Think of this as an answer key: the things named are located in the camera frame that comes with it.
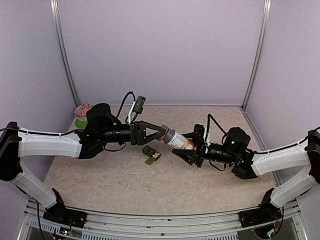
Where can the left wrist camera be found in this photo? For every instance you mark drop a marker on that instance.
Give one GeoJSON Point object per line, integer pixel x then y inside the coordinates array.
{"type": "Point", "coordinates": [136, 109]}

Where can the cream tablets in organizer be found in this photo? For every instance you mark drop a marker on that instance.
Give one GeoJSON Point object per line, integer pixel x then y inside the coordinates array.
{"type": "Point", "coordinates": [156, 155]}

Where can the orange pill bottle grey cap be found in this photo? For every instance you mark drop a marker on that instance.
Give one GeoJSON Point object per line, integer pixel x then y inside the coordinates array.
{"type": "Point", "coordinates": [177, 141]}

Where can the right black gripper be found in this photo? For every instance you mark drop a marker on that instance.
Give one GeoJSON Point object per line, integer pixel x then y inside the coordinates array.
{"type": "Point", "coordinates": [198, 154]}

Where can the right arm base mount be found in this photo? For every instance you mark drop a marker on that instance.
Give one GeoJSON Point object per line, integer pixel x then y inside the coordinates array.
{"type": "Point", "coordinates": [264, 213]}

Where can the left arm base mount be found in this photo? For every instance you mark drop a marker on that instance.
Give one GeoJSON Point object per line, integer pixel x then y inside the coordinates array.
{"type": "Point", "coordinates": [59, 213]}

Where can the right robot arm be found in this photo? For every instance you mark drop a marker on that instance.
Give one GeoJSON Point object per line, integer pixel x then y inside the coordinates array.
{"type": "Point", "coordinates": [248, 164]}

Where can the green weekly pill organizer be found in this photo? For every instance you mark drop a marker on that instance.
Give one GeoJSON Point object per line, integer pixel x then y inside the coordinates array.
{"type": "Point", "coordinates": [149, 151]}

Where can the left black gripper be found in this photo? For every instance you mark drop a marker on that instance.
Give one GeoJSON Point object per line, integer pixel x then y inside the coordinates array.
{"type": "Point", "coordinates": [138, 136]}

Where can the left aluminium frame post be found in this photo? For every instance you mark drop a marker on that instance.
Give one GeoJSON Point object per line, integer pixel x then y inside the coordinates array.
{"type": "Point", "coordinates": [63, 51]}

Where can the right aluminium frame post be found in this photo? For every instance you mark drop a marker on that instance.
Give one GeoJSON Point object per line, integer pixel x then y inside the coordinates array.
{"type": "Point", "coordinates": [258, 53]}

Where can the lime green plate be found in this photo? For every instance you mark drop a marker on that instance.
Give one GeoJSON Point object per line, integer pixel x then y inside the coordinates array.
{"type": "Point", "coordinates": [81, 124]}

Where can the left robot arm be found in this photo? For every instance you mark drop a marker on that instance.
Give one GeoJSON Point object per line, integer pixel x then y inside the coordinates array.
{"type": "Point", "coordinates": [102, 128]}

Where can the aluminium frame post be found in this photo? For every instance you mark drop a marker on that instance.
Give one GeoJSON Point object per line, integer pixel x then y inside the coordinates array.
{"type": "Point", "coordinates": [63, 51]}
{"type": "Point", "coordinates": [258, 53]}

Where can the red patterned white bowl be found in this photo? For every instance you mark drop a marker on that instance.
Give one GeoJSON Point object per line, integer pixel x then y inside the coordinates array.
{"type": "Point", "coordinates": [80, 111]}

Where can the front aluminium rail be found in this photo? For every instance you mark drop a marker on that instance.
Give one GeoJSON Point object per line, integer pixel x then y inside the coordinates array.
{"type": "Point", "coordinates": [114, 226]}

